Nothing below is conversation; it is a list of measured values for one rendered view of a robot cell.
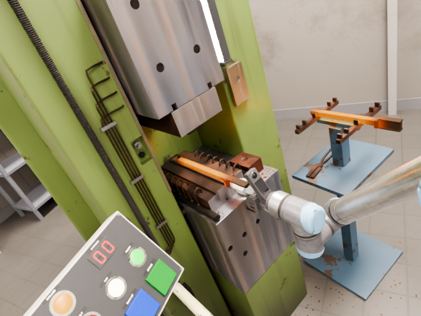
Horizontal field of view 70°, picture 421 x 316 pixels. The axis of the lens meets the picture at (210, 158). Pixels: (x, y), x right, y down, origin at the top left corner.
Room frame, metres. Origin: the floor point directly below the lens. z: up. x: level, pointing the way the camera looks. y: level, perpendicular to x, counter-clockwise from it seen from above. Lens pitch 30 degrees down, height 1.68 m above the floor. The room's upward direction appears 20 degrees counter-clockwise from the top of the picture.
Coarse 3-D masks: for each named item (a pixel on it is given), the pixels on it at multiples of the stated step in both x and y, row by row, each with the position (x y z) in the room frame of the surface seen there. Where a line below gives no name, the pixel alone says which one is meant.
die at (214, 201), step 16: (192, 160) 1.24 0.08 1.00; (208, 160) 1.20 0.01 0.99; (176, 176) 1.18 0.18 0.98; (192, 176) 1.12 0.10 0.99; (208, 176) 1.06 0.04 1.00; (240, 176) 1.02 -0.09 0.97; (192, 192) 1.01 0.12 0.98; (208, 192) 0.98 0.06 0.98; (224, 192) 0.97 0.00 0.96; (208, 208) 0.94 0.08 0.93
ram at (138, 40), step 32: (96, 0) 0.94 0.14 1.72; (128, 0) 0.93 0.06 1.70; (160, 0) 0.98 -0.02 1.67; (192, 0) 1.03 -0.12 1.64; (96, 32) 1.03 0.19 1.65; (128, 32) 0.91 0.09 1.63; (160, 32) 0.96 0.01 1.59; (192, 32) 1.01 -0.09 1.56; (128, 64) 0.93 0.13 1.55; (160, 64) 0.94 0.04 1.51; (192, 64) 0.99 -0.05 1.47; (128, 96) 1.02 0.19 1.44; (160, 96) 0.92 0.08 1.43; (192, 96) 0.97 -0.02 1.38
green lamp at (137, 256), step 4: (132, 252) 0.66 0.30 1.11; (136, 252) 0.66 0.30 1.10; (140, 252) 0.66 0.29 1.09; (132, 256) 0.64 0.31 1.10; (136, 256) 0.65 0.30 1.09; (140, 256) 0.65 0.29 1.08; (144, 256) 0.66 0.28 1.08; (132, 260) 0.64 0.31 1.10; (136, 260) 0.64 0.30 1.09; (140, 260) 0.64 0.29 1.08; (136, 264) 0.63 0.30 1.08
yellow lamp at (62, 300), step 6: (60, 294) 0.52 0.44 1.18; (66, 294) 0.53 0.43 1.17; (54, 300) 0.51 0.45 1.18; (60, 300) 0.51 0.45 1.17; (66, 300) 0.51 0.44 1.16; (72, 300) 0.52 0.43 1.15; (54, 306) 0.50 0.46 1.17; (60, 306) 0.50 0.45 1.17; (66, 306) 0.50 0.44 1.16; (60, 312) 0.49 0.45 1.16; (66, 312) 0.49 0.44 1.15
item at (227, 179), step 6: (180, 162) 1.26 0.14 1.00; (186, 162) 1.22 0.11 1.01; (192, 162) 1.20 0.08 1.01; (198, 168) 1.13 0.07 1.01; (204, 168) 1.12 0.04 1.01; (210, 168) 1.10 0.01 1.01; (210, 174) 1.06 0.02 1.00; (216, 174) 1.04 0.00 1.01; (222, 174) 1.02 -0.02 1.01; (222, 180) 1.00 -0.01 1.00; (228, 180) 0.96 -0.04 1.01; (234, 180) 0.95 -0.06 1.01; (240, 180) 0.93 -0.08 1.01; (228, 186) 0.96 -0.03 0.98; (246, 186) 0.89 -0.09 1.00
